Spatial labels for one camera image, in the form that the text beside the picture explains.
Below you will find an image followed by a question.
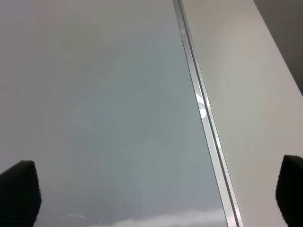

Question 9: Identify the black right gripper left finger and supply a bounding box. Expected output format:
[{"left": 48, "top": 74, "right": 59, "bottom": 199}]
[{"left": 0, "top": 160, "right": 42, "bottom": 227}]

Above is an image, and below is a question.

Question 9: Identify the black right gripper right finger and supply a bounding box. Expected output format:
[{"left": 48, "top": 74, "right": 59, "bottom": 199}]
[{"left": 276, "top": 155, "right": 303, "bottom": 227}]

